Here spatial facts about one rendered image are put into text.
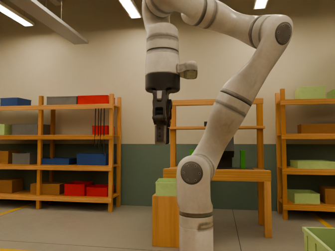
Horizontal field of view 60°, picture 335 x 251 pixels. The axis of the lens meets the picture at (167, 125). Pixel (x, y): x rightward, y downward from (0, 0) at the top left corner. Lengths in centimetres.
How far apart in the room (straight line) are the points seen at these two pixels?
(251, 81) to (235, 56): 523
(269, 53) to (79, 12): 643
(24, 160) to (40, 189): 66
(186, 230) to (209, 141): 24
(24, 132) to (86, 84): 157
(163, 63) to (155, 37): 6
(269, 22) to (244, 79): 15
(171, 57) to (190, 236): 45
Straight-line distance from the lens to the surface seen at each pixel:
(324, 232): 136
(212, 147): 82
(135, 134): 600
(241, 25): 82
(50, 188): 623
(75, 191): 593
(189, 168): 76
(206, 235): 80
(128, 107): 608
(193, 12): 68
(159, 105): 55
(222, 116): 77
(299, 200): 546
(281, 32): 81
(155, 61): 61
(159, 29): 63
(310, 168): 544
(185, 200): 78
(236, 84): 77
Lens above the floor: 130
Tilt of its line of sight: 3 degrees up
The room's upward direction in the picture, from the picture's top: straight up
